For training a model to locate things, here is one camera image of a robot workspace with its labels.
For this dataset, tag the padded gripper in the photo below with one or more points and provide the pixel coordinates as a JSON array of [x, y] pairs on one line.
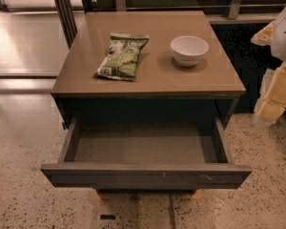
[[284, 37]]

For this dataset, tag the grey top drawer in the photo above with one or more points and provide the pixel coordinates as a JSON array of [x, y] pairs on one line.
[[172, 156]]

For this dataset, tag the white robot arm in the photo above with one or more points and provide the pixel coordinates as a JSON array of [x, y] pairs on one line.
[[272, 101]]

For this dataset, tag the white ceramic bowl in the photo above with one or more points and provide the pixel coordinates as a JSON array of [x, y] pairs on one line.
[[188, 50]]

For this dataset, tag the green chip bag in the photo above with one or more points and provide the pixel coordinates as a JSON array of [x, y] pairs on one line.
[[122, 59]]

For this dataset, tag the black floor tape marker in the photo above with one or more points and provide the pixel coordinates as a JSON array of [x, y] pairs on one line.
[[107, 217]]

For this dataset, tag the metal railing frame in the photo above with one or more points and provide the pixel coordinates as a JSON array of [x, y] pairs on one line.
[[217, 11]]

